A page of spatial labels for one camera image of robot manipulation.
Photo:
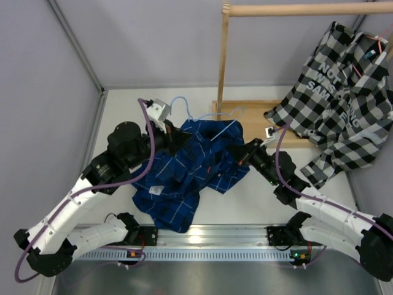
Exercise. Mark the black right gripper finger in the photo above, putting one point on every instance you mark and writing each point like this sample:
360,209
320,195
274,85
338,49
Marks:
240,153
256,142

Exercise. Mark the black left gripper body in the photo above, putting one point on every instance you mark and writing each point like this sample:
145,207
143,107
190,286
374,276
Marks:
161,138

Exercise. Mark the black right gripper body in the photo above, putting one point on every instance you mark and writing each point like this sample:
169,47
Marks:
260,160

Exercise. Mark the blue plaid shirt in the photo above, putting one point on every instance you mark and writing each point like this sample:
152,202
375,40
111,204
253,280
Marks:
170,192

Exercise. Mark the light blue wire hanger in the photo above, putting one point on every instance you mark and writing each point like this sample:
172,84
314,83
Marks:
215,114

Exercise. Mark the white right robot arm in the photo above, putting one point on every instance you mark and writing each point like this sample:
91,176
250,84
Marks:
365,238

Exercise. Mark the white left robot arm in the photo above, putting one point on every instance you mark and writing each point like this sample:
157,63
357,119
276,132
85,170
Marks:
53,244

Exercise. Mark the black white checkered shirt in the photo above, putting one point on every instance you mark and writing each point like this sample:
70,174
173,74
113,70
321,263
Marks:
340,103

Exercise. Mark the wooden clothes rack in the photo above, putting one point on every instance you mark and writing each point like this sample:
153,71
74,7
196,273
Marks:
253,122

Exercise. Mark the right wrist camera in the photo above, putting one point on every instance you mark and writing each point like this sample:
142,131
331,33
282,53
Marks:
272,135

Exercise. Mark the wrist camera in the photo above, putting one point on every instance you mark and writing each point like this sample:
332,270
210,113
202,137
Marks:
158,110
272,135

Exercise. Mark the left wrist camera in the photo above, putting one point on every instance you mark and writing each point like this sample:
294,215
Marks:
158,110

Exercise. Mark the aluminium frame post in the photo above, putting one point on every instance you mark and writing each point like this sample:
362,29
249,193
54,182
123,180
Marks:
60,17

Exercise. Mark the aluminium mounting rail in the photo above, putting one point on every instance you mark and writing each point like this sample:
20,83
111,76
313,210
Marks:
196,235

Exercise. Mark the slotted grey cable duct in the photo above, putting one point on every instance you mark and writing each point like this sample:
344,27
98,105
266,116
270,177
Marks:
153,254

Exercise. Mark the pink wire hanger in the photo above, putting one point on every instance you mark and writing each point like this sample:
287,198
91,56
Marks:
380,44

